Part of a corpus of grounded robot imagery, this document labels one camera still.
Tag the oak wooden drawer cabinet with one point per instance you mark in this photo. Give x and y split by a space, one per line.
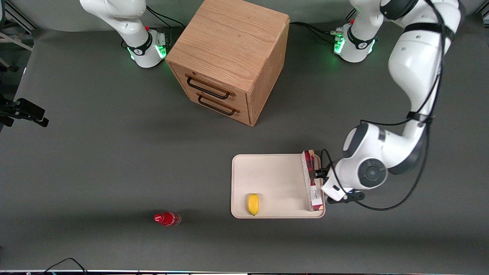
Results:
229 42

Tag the red plastic bottle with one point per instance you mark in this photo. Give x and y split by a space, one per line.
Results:
167 219

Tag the aluminium frame rail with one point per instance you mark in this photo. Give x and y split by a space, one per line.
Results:
15 23

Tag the dark frame corner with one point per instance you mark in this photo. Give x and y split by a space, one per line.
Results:
484 13

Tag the red cookie box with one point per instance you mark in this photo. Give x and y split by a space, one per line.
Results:
314 196

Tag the beige plastic tray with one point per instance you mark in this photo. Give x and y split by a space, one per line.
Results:
275 179

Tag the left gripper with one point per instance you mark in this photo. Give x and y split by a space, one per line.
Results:
319 174

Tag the yellow lemon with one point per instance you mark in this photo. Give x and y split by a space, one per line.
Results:
253 204

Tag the wooden drawer front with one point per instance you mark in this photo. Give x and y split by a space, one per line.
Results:
221 109
214 89

